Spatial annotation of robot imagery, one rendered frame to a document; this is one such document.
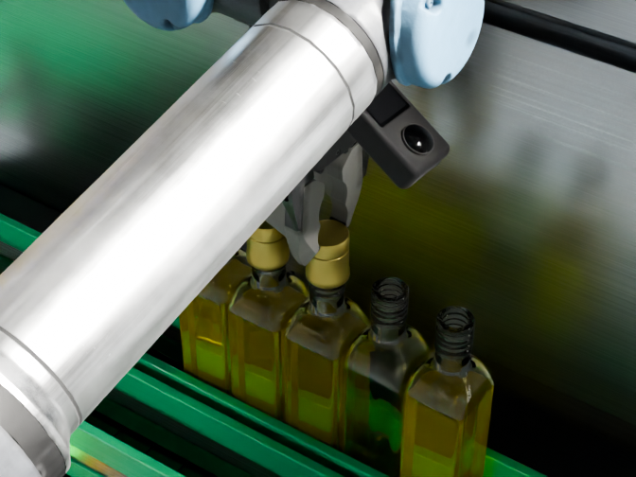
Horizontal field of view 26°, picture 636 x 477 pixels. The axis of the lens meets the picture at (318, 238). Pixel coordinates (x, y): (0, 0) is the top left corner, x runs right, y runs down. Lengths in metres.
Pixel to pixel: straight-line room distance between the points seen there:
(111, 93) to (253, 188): 0.74
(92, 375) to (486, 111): 0.53
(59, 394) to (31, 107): 0.91
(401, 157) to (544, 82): 0.15
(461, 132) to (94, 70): 0.44
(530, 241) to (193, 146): 0.52
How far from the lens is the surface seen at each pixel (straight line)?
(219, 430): 1.22
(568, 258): 1.13
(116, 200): 0.66
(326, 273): 1.08
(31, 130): 1.54
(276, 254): 1.11
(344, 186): 1.06
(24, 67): 1.49
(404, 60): 0.74
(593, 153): 1.06
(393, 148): 0.95
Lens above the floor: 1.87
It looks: 41 degrees down
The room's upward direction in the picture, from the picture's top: straight up
